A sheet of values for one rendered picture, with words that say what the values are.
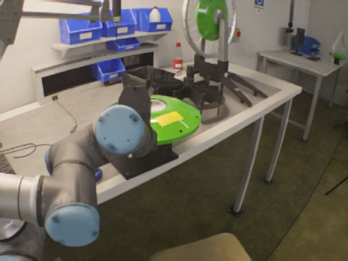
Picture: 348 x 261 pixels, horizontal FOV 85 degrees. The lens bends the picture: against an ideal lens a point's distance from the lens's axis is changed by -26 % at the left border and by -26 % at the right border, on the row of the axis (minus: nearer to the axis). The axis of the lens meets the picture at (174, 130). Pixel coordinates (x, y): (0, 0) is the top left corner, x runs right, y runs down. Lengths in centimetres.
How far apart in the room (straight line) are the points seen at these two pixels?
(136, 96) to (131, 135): 15
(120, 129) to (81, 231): 14
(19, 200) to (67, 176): 7
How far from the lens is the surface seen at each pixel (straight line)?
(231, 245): 95
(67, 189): 27
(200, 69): 149
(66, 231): 26
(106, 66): 164
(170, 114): 70
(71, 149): 33
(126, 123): 31
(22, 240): 48
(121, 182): 73
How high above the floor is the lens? 139
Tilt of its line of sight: 29 degrees down
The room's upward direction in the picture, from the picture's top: 2 degrees clockwise
